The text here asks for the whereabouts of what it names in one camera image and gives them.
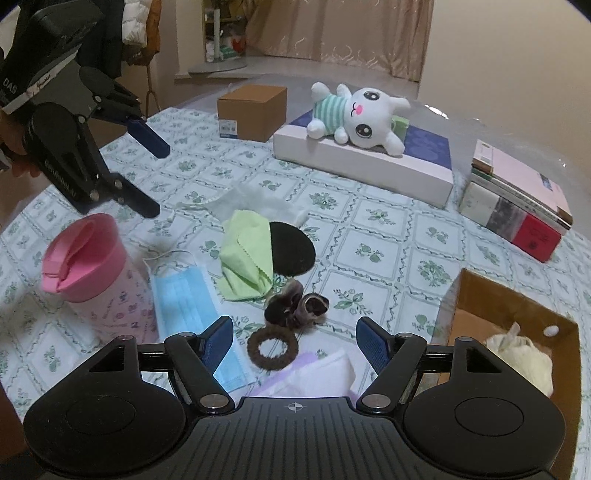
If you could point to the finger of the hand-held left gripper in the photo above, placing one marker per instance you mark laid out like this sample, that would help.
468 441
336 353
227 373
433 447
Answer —
147 136
134 201

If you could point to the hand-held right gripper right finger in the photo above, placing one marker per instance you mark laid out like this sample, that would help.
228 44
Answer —
374 344

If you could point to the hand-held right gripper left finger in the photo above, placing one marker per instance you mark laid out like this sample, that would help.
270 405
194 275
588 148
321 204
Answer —
219 344

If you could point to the blue face mask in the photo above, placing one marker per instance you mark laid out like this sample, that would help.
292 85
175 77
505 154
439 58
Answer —
184 300

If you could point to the dark brown velvet scrunchie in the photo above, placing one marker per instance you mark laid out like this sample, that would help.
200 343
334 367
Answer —
281 307

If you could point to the light green cloth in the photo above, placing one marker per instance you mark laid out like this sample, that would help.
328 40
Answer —
240 258

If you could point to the white mesh cloth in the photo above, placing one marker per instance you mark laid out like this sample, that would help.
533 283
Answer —
249 203

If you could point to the cardboard tray box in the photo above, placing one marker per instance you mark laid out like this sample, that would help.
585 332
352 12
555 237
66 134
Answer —
485 300

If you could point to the cream knit pouch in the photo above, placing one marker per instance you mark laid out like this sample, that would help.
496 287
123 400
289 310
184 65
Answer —
526 364

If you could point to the person's left hand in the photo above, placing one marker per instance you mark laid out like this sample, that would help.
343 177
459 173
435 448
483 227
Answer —
21 152

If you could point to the purple tissue pack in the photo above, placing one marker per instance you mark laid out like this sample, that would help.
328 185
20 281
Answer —
323 374

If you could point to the black puffer jacket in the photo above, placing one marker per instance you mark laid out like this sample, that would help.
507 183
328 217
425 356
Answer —
104 41

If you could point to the pink lidded cup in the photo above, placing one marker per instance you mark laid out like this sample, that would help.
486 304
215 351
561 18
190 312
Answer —
83 258

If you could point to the brown jacket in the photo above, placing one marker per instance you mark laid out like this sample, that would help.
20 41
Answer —
151 37

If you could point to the green floral tablecloth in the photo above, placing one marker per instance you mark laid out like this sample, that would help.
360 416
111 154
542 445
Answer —
378 240

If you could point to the small closed cardboard box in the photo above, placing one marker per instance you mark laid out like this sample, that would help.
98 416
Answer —
249 110

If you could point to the white puffer jacket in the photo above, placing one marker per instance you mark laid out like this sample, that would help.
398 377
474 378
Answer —
136 21

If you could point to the black round pad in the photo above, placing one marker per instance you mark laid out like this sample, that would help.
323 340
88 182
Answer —
293 249

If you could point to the cluttered shelf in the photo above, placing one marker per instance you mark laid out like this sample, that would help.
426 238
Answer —
224 32

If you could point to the white flat box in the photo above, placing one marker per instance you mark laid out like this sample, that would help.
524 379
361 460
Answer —
360 170

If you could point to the thin book with dark edge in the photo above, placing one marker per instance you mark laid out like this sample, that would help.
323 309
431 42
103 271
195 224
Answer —
531 204

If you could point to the small green block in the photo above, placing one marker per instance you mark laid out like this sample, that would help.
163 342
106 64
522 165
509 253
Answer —
401 127

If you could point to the beige curtain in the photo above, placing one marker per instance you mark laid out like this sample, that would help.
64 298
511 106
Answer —
341 32

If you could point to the white bunny plush toy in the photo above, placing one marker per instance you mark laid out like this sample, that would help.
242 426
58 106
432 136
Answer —
369 115

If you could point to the pink cover book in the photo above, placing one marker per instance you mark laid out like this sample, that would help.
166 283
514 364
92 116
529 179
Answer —
517 170

